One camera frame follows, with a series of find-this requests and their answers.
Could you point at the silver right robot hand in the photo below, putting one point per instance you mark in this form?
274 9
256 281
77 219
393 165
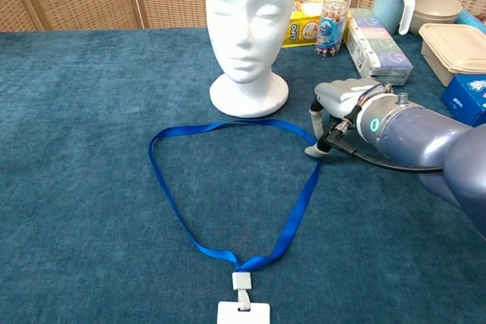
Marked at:
341 96

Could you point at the pastel tissue multipack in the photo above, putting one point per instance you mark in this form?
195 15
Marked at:
379 47

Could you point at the clear snack jar blue label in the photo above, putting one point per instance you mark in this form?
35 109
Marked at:
330 28

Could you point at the yellow Lipo biscuit package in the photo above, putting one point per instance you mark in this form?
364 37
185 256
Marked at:
300 30

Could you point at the white foam mannequin head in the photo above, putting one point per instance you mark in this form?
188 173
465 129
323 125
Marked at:
247 16

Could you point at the beige lidded lunch box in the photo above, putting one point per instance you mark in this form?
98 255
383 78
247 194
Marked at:
455 47

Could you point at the blue Oreo cookie box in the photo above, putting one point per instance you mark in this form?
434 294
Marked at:
467 96

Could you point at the beige bowl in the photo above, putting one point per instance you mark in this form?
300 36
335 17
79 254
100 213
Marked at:
436 9

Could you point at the cyan blue tube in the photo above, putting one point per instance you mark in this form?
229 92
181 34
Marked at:
471 20

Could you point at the teal tablecloth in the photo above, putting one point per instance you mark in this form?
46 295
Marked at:
76 187

